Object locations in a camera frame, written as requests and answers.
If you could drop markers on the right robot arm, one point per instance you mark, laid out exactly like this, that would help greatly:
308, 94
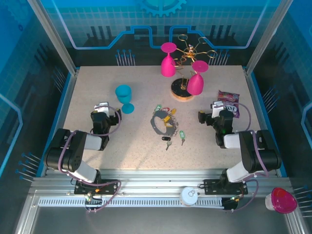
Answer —
253, 151

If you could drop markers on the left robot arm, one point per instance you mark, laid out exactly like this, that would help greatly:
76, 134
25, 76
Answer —
73, 151

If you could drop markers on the bunch of tagged keys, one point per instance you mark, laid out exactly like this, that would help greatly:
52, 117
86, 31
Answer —
158, 127

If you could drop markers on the purple candy bag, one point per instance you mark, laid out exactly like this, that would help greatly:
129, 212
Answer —
229, 97

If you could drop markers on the pink plastic goblet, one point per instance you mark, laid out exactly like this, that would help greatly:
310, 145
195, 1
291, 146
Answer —
167, 67
195, 84

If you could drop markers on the blue plastic goblet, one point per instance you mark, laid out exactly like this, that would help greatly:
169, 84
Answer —
123, 93

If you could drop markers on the key with black tag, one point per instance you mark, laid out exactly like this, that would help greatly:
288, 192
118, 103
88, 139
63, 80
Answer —
166, 139

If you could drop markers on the white tin can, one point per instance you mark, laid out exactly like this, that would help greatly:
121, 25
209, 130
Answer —
188, 196

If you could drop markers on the pink and white plastic cup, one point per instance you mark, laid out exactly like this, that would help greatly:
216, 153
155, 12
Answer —
284, 201

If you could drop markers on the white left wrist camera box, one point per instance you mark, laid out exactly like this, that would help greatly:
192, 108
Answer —
102, 107

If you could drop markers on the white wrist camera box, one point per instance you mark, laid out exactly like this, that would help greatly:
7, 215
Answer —
218, 108
102, 107

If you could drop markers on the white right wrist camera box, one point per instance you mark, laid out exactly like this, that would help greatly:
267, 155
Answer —
218, 108

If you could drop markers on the aluminium table side rail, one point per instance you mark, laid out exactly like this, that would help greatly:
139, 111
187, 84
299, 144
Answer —
60, 122
261, 117

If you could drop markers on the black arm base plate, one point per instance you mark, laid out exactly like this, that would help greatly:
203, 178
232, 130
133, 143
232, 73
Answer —
109, 186
212, 186

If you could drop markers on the aluminium front rail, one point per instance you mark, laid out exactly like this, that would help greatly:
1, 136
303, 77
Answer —
151, 180

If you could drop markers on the aluminium frame post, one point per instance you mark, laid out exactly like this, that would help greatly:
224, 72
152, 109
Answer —
53, 34
268, 34

